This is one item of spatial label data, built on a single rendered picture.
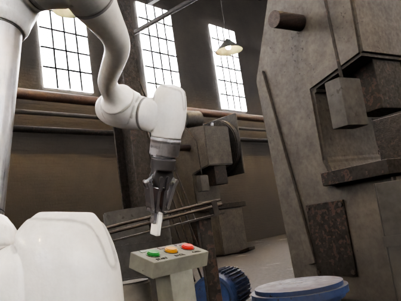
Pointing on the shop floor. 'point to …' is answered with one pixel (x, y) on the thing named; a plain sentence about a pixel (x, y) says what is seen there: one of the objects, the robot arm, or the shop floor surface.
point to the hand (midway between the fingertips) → (156, 223)
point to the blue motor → (227, 285)
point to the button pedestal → (171, 271)
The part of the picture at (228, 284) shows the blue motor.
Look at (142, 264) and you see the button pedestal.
